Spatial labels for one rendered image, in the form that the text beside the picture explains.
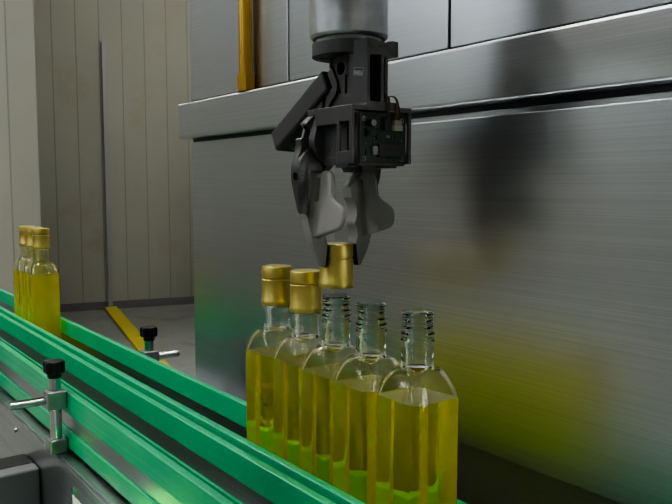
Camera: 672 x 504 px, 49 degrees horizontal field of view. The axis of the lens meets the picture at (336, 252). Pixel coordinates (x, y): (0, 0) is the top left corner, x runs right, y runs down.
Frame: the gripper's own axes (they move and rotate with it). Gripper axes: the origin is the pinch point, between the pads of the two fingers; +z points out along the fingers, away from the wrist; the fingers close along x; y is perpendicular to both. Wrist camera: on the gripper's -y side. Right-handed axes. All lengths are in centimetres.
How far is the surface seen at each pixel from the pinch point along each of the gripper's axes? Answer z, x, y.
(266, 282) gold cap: 4.1, -1.6, -10.9
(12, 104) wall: -62, 82, -495
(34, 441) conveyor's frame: 32, -16, -55
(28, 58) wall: -94, 93, -493
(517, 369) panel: 11.1, 12.2, 13.1
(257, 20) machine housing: -31, 15, -40
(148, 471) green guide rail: 24.5, -13.8, -15.7
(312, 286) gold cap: 3.9, -0.2, -4.0
